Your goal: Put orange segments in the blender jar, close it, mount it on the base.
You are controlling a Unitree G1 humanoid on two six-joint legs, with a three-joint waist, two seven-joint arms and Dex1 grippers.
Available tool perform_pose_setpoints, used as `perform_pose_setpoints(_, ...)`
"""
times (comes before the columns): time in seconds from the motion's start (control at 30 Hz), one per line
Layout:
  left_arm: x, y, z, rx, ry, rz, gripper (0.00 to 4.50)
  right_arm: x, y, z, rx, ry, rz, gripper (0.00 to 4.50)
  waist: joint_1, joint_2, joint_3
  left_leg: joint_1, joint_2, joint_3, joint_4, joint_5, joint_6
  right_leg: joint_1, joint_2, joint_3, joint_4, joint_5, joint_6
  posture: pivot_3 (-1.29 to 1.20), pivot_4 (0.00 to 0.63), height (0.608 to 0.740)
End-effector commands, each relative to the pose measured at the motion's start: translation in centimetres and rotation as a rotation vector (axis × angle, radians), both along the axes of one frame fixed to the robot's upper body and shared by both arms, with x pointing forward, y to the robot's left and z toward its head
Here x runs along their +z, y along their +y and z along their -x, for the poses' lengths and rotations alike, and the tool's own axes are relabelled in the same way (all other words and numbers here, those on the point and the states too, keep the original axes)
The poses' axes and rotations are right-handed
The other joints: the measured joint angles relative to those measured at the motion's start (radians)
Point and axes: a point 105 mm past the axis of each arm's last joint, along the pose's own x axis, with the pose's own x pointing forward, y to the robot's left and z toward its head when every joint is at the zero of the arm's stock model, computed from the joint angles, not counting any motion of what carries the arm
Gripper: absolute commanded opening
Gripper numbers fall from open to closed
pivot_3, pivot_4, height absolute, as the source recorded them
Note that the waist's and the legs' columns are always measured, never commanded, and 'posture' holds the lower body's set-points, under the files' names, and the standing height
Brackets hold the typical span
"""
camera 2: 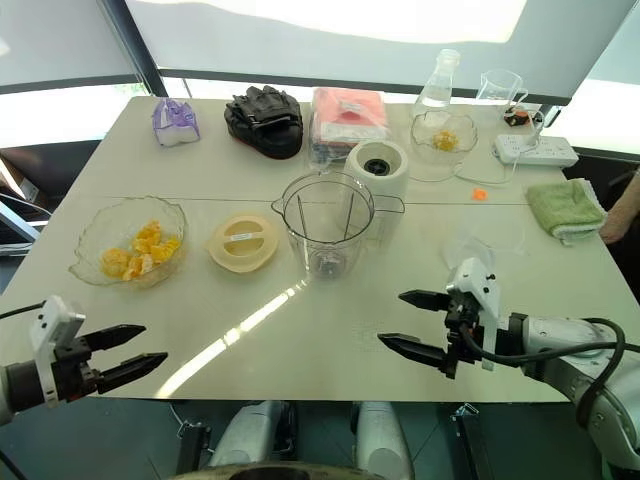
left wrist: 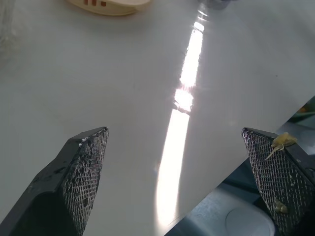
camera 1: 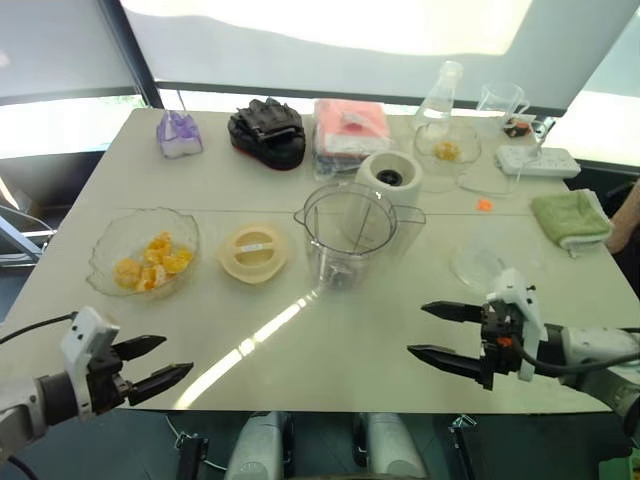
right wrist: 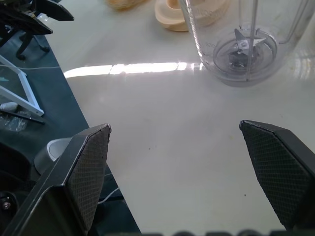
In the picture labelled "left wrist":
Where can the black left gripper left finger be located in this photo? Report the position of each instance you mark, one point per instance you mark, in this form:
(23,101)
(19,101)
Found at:
(59,186)

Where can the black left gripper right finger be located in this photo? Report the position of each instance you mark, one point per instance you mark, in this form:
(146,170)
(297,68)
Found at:
(278,177)

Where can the white round disc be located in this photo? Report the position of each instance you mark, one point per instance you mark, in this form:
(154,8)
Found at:
(248,221)

